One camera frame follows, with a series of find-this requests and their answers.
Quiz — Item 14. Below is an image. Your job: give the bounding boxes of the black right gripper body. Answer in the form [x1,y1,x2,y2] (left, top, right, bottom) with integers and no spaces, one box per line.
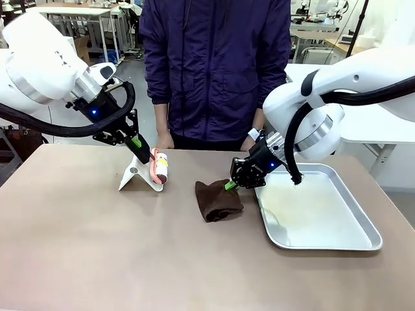
[246,139,287,173]

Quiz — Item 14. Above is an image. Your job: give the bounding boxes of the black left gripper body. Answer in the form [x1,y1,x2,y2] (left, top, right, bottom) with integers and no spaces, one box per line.
[65,89,130,134]

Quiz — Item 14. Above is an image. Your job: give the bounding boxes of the pink lint roller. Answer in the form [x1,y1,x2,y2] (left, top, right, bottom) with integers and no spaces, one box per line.
[149,148,170,185]

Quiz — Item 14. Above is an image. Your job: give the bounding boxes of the dark brown cloth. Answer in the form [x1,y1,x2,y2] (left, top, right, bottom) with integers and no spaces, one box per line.
[195,178,244,224]

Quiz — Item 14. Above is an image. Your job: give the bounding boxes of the person's right hand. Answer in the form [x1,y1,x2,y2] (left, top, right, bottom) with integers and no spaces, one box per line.
[154,102,176,150]

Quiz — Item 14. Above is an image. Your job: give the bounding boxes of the person's left hand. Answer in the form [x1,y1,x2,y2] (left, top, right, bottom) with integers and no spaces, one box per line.
[241,108,268,152]

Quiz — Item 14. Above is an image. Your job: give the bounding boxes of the white lint roller stand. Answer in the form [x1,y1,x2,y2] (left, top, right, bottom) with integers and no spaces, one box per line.
[118,154,164,192]

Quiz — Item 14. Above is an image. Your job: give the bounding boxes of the dark trousers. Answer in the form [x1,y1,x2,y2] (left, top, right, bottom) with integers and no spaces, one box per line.
[169,130,251,152]

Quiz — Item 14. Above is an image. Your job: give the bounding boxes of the blue plastic bag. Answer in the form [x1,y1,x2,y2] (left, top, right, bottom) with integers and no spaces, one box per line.
[103,50,120,67]

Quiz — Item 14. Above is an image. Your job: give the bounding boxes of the cardboard box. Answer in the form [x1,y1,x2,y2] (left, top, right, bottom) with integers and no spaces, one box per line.
[73,35,93,65]

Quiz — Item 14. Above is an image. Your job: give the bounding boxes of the silver metal tray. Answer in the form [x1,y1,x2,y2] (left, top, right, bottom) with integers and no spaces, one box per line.
[254,163,383,251]

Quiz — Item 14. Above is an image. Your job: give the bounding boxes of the dark brown chair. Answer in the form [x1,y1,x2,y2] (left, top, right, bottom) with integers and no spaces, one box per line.
[0,124,50,184]

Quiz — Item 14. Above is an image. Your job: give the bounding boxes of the person in purple jacket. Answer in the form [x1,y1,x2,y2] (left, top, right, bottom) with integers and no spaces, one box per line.
[139,0,292,143]

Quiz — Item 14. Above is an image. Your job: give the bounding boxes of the white background desk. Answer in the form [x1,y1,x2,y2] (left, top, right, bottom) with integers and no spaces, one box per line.
[35,5,115,64]

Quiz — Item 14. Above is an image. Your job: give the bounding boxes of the white side table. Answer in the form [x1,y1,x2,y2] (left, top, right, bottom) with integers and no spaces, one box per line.
[284,63,415,178]

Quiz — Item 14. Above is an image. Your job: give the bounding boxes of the wooden top desk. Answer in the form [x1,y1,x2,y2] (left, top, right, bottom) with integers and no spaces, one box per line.
[291,30,364,65]

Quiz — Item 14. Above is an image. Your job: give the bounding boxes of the black tripod pole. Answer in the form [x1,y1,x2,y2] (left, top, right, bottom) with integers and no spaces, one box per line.
[349,0,370,47]

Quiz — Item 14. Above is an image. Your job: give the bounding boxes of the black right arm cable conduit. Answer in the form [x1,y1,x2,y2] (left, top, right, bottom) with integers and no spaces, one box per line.
[285,69,415,187]

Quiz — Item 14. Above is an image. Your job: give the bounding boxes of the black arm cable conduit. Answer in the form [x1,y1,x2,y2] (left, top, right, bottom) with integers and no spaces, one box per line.
[0,80,136,139]
[285,69,415,187]

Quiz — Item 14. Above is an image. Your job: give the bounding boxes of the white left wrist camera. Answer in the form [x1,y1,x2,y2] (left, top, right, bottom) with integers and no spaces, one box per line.
[89,62,117,86]

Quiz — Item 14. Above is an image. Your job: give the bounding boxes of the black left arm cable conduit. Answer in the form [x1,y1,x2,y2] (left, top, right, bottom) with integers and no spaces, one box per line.
[0,80,136,139]

